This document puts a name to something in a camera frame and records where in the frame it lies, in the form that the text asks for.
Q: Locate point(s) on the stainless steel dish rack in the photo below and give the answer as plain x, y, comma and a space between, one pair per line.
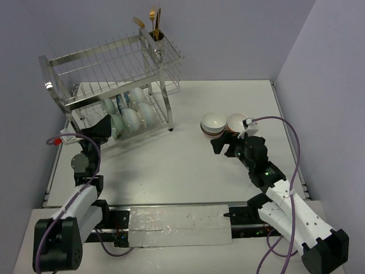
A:
84, 84

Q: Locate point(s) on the gold fork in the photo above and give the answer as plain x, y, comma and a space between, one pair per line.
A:
152, 16

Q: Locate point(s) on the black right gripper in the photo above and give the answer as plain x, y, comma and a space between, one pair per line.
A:
218, 143

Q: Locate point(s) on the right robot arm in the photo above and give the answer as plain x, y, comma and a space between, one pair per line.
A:
322, 248

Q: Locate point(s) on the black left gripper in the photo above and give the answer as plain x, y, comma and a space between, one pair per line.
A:
87, 135

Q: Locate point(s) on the white bowl brown pattern stack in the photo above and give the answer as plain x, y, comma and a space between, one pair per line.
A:
213, 123

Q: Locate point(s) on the mint bowl gold rim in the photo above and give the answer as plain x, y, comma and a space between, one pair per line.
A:
118, 126

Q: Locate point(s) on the taped white cover sheet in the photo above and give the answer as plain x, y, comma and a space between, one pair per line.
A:
179, 226

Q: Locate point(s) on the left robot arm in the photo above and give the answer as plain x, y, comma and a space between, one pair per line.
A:
58, 240

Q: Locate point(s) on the gold knife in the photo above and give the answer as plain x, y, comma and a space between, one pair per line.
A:
157, 25

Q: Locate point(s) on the black mounting rail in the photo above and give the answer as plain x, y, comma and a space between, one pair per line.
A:
243, 222

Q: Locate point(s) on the blue floral bowl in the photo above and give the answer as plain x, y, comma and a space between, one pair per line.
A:
126, 100

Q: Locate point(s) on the white orange bottom bowl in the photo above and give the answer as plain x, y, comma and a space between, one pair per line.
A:
235, 122

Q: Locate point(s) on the perforated steel cutlery holder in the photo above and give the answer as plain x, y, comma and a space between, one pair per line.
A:
153, 45

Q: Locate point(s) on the white bowl front stack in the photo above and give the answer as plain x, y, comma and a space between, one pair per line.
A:
147, 113

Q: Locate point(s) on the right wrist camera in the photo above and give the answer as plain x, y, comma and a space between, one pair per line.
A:
250, 128

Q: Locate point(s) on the white bowl orange stack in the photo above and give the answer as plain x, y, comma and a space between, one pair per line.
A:
132, 118

